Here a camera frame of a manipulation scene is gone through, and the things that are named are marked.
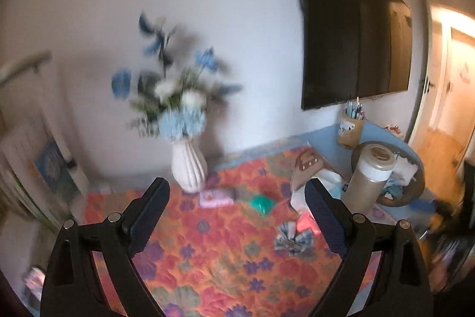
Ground blue plaid bow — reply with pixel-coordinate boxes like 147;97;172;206
274;221;315;257

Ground white fluffy plush toy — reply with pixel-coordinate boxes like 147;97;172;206
391;155;419;186

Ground beige thermos bottle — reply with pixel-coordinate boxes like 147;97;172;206
341;144;395;215

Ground blue tissue pack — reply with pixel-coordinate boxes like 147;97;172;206
290;169;350;233

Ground brown glass bowl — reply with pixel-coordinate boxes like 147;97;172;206
351;141;426;207

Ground white ribbed ceramic vase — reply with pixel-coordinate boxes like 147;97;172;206
172;138;208;194

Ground green plastic toy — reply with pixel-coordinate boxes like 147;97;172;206
249;195;275;216

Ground cork pen holder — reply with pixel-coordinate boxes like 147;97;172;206
337;97;365;150

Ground floral orange tablecloth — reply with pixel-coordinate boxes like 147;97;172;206
81;146;398;317

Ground stack of children's books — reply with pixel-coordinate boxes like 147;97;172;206
1;114;89;231

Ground blue and white artificial flowers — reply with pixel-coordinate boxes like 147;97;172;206
111;13;242;142

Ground black wall television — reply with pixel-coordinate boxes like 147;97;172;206
300;0;412;110

